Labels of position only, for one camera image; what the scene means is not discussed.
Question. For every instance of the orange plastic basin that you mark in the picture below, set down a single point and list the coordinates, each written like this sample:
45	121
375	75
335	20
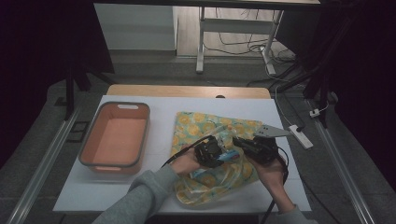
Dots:
116	140

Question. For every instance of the person's left hand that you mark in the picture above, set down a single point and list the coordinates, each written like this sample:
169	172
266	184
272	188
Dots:
185	165

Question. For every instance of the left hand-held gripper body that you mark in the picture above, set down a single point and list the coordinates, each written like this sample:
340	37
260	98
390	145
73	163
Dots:
208	152

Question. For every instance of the light metal desk frame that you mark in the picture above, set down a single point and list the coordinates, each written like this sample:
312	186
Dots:
236	25

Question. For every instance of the white power strip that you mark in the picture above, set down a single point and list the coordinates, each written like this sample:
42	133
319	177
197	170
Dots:
300	136

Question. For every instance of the wooden table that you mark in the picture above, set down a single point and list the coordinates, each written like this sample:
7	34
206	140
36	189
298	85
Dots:
186	91

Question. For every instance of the metal floor rail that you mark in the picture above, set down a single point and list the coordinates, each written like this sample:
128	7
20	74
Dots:
43	168
345	174

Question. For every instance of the person's right hand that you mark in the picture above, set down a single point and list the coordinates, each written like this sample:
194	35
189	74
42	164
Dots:
272	174

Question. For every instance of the black tripod stand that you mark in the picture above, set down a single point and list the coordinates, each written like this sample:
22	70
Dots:
317	90
70	93

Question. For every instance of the small white adapter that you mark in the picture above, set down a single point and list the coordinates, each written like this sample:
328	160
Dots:
314	113

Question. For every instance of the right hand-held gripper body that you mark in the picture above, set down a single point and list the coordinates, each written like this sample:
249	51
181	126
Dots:
260	147

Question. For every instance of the orange slice print fabric bag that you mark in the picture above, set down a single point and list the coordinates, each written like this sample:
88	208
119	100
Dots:
193	127

